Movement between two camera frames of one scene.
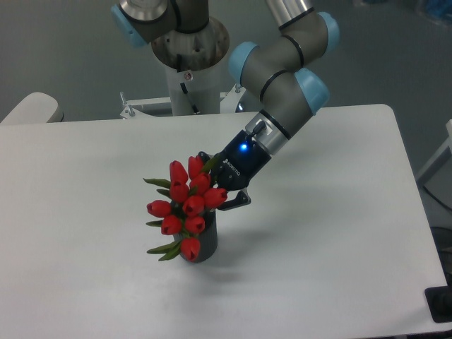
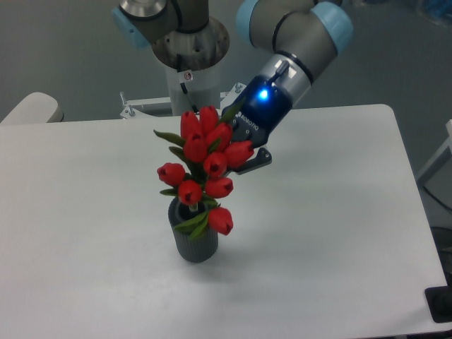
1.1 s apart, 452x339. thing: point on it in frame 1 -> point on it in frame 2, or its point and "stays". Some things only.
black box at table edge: [438, 300] stays
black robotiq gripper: [239, 163] -> [265, 107]
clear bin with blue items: [439, 11] stays
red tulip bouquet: [191, 194] -> [210, 148]
